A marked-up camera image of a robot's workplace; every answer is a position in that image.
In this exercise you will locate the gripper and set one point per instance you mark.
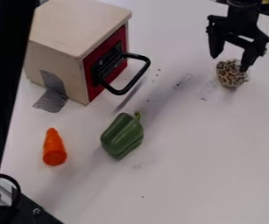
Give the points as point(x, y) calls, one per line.
point(241, 20)

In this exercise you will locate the plush leopard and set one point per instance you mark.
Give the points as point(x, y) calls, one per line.
point(230, 73)

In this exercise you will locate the drawer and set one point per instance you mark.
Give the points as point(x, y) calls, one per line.
point(115, 64)

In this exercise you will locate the green toy pepper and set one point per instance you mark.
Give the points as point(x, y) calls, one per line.
point(122, 136)

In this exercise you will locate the cabinet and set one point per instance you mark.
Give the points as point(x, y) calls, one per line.
point(70, 46)

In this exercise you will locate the grey tape piece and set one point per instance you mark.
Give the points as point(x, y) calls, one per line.
point(51, 93)

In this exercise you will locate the orange toy carrot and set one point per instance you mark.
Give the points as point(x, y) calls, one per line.
point(54, 147)

